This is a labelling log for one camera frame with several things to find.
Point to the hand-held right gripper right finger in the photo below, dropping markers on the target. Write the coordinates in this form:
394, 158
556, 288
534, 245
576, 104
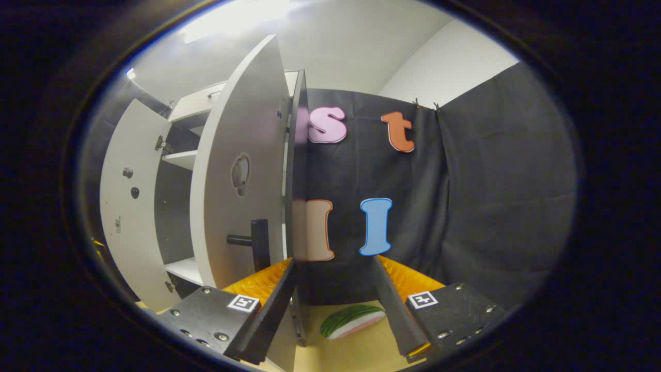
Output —
395, 305

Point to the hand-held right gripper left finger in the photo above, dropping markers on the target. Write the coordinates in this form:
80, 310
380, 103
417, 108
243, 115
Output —
268, 310

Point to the white and grey cabinet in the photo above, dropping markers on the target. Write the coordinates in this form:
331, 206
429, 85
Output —
298, 170

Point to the white cabinet door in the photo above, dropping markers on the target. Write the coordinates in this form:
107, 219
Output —
232, 129
129, 217

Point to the watermelon slice toy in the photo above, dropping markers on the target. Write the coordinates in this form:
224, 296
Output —
351, 318

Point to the black backdrop cloth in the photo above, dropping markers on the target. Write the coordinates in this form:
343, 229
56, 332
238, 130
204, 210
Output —
490, 181

